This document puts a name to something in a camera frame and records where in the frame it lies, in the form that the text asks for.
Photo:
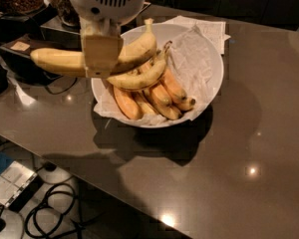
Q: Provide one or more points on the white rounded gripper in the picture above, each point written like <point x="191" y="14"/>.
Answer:
<point x="107" y="4"/>

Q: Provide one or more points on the long yellow banana front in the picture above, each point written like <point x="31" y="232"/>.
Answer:
<point x="71" y="63"/>

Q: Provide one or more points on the yellow banana upper curved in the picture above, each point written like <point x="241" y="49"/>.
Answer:
<point x="145" y="79"/>

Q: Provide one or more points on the small orange banana left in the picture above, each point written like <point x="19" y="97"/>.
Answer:
<point x="127" y="104"/>

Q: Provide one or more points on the small banana centre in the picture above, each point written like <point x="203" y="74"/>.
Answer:
<point x="162" y="102"/>

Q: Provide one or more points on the white ceramic bowl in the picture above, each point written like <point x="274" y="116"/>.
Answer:
<point x="209" y="80"/>

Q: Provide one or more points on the small banana right tip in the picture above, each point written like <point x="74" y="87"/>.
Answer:
<point x="186" y="105"/>

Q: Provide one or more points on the glass jar of granola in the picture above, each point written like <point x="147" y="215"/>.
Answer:
<point x="66" y="13"/>

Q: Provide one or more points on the dark metal jar stand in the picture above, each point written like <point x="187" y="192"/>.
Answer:
<point x="54" y="30"/>

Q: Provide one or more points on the black device with label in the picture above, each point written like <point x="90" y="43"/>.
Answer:
<point x="16" y="55"/>

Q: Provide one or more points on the white paper liner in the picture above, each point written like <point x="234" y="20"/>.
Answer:
<point x="192" y="60"/>

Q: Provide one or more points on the white paper napkin on table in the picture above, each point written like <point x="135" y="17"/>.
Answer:
<point x="214" y="31"/>

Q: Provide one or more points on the grey white box on floor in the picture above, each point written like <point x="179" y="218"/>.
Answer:
<point x="17" y="184"/>

